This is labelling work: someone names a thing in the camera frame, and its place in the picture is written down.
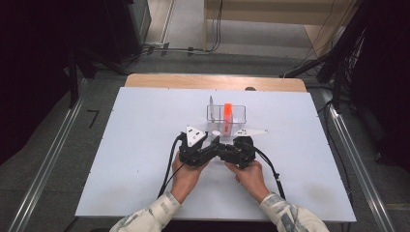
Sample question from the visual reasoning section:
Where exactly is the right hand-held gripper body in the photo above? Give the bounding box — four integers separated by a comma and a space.
224, 128, 270, 170

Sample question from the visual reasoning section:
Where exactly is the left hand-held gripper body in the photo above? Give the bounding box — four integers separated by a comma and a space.
178, 125, 210, 167

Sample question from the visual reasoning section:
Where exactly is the orange highlighter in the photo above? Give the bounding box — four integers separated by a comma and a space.
222, 102, 234, 136

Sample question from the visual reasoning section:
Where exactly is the clear plastic pen holder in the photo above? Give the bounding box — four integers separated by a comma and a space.
205, 103, 249, 137

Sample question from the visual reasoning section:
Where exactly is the person's right hand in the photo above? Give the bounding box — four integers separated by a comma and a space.
223, 159, 271, 204

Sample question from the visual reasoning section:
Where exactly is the person's left hand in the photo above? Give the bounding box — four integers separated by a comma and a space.
169, 150, 210, 205

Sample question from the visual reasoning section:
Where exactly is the black tripod stand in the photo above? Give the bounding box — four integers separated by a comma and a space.
66, 44, 129, 109

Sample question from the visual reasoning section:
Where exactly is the dark grey cabinet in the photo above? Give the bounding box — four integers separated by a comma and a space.
125, 0, 153, 55

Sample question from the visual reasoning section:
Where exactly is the light wooden bench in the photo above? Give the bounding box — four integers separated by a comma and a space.
202, 0, 360, 53

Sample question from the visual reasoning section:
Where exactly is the dark curtain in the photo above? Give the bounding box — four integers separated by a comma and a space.
349, 0, 410, 173
0, 0, 132, 167

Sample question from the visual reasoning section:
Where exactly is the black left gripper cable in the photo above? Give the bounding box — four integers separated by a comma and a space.
157, 134, 186, 199

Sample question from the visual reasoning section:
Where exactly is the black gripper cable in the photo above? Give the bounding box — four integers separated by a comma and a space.
157, 134, 186, 199
253, 147, 287, 201

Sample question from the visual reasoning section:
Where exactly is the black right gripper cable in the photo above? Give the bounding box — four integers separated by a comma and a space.
253, 147, 287, 201

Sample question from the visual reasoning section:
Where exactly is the floor power strip with cables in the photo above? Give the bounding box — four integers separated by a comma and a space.
140, 41, 209, 58

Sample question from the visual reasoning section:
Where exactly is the metal floor rail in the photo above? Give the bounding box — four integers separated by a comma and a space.
8, 78, 89, 232
324, 101, 398, 232

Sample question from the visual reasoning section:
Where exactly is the black stand with cables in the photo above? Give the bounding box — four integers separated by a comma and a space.
279, 0, 370, 112

